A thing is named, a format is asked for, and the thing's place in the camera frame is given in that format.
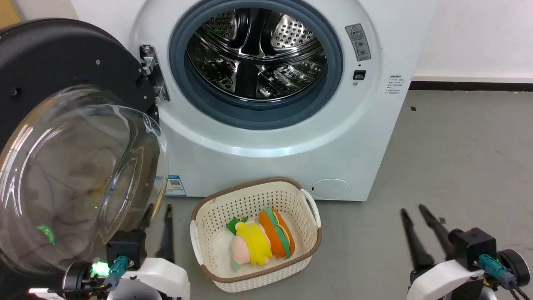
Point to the blue QR code sticker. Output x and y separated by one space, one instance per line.
175 185

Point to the metal door hinge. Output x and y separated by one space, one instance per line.
153 71

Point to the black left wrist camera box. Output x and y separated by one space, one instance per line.
126 248

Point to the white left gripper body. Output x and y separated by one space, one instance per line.
160 279

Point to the grey warning sticker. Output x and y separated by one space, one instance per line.
358 41

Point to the cream plastic basket, brown rim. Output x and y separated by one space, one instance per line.
216 216

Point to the dark wall baseboard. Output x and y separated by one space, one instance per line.
470 86

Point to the round drain filter cover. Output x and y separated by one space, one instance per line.
330 188

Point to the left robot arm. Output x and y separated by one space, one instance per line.
79 279

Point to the black round door, glass bowl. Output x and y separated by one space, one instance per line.
62 125

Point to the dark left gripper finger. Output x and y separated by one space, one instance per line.
146 218
167 233

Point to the hot dog plush toy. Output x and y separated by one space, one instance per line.
278 233

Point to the white front-load washing machine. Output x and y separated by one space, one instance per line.
266 150

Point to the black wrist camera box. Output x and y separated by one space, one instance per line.
472 248
126 248

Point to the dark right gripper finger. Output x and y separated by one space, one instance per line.
414 241
437 231

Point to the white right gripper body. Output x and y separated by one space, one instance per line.
445 281

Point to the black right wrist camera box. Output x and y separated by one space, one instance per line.
472 248

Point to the black door latch slot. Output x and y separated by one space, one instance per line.
359 75

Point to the stainless steel perforated drum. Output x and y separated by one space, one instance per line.
258 50

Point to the yellow and pink plush doll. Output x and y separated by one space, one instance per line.
252 246

